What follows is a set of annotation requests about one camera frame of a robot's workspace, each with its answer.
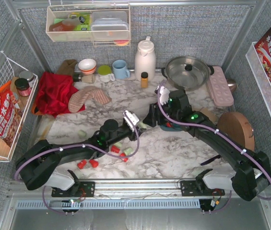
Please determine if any teal plastic storage basket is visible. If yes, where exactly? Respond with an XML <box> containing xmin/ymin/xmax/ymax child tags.
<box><xmin>160</xmin><ymin>122</ymin><xmax>183</xmax><ymax>132</ymax></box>

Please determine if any green coffee capsule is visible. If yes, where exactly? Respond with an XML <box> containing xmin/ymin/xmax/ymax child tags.
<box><xmin>123</xmin><ymin>147</ymin><xmax>133</xmax><ymax>156</ymax></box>
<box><xmin>138</xmin><ymin>122</ymin><xmax>147</xmax><ymax>129</ymax></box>
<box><xmin>78</xmin><ymin>130</ymin><xmax>87</xmax><ymax>138</ymax></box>
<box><xmin>114</xmin><ymin>142</ymin><xmax>122</xmax><ymax>148</ymax></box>

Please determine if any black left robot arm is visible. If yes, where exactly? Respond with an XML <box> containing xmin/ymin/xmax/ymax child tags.
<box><xmin>14</xmin><ymin>119</ymin><xmax>146</xmax><ymax>190</ymax></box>

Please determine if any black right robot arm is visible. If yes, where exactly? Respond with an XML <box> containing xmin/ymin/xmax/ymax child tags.
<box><xmin>143</xmin><ymin>86</ymin><xmax>271</xmax><ymax>201</ymax></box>

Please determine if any red coffee capsule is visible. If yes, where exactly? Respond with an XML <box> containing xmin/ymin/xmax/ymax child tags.
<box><xmin>120</xmin><ymin>152</ymin><xmax>128</xmax><ymax>162</ymax></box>
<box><xmin>110</xmin><ymin>145</ymin><xmax>120</xmax><ymax>153</ymax></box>
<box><xmin>89</xmin><ymin>159</ymin><xmax>99</xmax><ymax>168</ymax></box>
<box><xmin>77</xmin><ymin>160</ymin><xmax>87</xmax><ymax>170</ymax></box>

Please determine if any stainless steel pot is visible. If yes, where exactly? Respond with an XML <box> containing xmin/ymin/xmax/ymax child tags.
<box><xmin>161</xmin><ymin>56</ymin><xmax>214</xmax><ymax>92</ymax></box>

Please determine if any brown cardboard divider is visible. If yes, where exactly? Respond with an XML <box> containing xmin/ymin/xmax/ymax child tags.
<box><xmin>200</xmin><ymin>108</ymin><xmax>218</xmax><ymax>124</ymax></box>

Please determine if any pink egg tray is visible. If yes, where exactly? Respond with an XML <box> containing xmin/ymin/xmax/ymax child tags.
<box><xmin>206</xmin><ymin>66</ymin><xmax>234</xmax><ymax>107</ymax></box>

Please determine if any striped pink oven mitt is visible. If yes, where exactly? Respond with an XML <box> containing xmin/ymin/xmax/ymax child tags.
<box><xmin>68</xmin><ymin>86</ymin><xmax>112</xmax><ymax>113</ymax></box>

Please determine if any orange spice bottle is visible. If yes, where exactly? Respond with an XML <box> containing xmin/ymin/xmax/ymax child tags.
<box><xmin>141</xmin><ymin>72</ymin><xmax>148</xmax><ymax>88</ymax></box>

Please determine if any white thermos jug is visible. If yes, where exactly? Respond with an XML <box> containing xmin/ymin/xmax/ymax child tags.
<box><xmin>134</xmin><ymin>36</ymin><xmax>156</xmax><ymax>81</ymax></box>

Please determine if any metal bowl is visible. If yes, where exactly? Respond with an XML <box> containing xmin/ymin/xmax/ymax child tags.
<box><xmin>226</xmin><ymin>79</ymin><xmax>237</xmax><ymax>93</ymax></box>

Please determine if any round wooden board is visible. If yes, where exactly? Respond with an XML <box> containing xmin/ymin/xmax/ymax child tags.
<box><xmin>217</xmin><ymin>112</ymin><xmax>255</xmax><ymax>151</ymax></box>

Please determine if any green lidded cup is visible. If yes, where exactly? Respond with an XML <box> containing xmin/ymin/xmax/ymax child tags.
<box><xmin>97</xmin><ymin>65</ymin><xmax>115</xmax><ymax>83</ymax></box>

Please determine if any blue mug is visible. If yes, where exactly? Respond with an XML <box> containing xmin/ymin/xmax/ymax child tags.
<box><xmin>112</xmin><ymin>60</ymin><xmax>130</xmax><ymax>80</ymax></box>

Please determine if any white striped bowl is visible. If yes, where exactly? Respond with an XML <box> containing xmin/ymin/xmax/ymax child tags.
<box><xmin>78</xmin><ymin>58</ymin><xmax>96</xmax><ymax>74</ymax></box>

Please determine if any red cloth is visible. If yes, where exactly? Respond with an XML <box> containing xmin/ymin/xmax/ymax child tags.
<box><xmin>31</xmin><ymin>72</ymin><xmax>79</xmax><ymax>117</ymax></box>

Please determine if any dark lidded jar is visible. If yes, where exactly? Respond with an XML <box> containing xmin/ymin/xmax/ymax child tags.
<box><xmin>14</xmin><ymin>78</ymin><xmax>31</xmax><ymax>97</ymax></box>

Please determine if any silver lidded jar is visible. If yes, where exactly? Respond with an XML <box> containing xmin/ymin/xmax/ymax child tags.
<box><xmin>19</xmin><ymin>70</ymin><xmax>35</xmax><ymax>88</ymax></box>

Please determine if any clear plastic food container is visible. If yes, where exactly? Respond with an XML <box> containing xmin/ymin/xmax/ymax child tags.
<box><xmin>91</xmin><ymin>11</ymin><xmax>129</xmax><ymax>41</ymax></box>

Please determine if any orange snack bag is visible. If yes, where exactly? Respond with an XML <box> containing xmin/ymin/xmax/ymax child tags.
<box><xmin>0</xmin><ymin>81</ymin><xmax>23</xmax><ymax>147</ymax></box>

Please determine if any green packaged box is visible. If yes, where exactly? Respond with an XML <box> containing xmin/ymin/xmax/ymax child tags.
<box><xmin>68</xmin><ymin>12</ymin><xmax>92</xmax><ymax>31</ymax></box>

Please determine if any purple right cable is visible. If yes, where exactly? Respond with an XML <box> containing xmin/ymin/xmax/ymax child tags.
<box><xmin>157</xmin><ymin>80</ymin><xmax>271</xmax><ymax>214</ymax></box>

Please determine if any purple cable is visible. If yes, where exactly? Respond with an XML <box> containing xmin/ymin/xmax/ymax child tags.
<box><xmin>157</xmin><ymin>80</ymin><xmax>271</xmax><ymax>214</ymax></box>
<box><xmin>14</xmin><ymin>122</ymin><xmax>140</xmax><ymax>214</ymax></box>

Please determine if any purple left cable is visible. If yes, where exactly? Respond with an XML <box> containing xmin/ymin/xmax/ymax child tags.
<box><xmin>14</xmin><ymin>122</ymin><xmax>140</xmax><ymax>214</ymax></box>

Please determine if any white right wall basket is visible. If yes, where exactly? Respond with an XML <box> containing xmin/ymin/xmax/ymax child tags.
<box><xmin>245</xmin><ymin>42</ymin><xmax>271</xmax><ymax>117</ymax></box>

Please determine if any beige wall rack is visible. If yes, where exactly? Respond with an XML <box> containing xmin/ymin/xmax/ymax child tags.
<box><xmin>46</xmin><ymin>2</ymin><xmax>131</xmax><ymax>46</ymax></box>

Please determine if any white wire basket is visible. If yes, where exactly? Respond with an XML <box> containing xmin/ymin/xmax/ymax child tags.
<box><xmin>0</xmin><ymin>51</ymin><xmax>39</xmax><ymax>162</ymax></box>

